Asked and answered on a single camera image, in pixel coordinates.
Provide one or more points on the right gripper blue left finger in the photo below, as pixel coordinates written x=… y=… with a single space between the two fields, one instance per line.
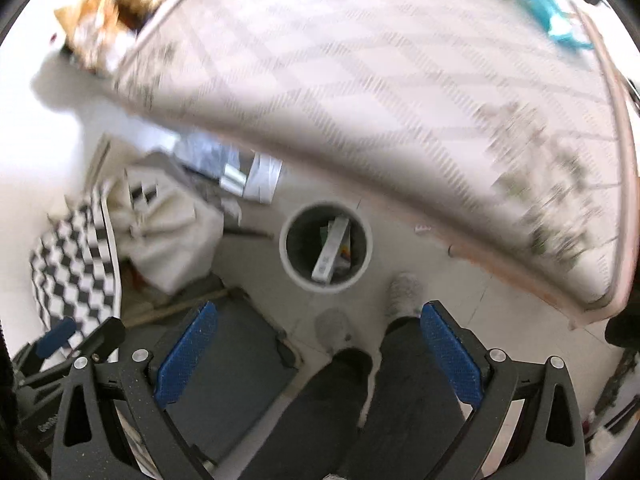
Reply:
x=176 y=355

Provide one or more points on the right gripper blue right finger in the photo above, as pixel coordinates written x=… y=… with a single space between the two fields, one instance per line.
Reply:
x=463 y=374

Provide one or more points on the white Doctor toothpaste box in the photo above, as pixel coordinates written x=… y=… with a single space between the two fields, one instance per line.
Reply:
x=331 y=249

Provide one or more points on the white round trash bin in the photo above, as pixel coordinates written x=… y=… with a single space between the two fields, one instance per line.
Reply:
x=303 y=235

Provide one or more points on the black trousers legs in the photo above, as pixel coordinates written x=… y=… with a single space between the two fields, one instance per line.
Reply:
x=357 y=420

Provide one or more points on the checkered black white cloth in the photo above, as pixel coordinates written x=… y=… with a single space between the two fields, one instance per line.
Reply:
x=74 y=268

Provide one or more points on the beige cloth bag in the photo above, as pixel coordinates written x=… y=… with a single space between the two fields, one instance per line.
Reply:
x=162 y=225

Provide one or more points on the patterned tablecloth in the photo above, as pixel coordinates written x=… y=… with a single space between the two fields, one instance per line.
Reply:
x=515 y=149

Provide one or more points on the yellow snack packages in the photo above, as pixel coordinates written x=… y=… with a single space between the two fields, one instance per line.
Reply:
x=98 y=39

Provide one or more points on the green and cyan snack bag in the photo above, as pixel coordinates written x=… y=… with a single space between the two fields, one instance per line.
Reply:
x=555 y=23

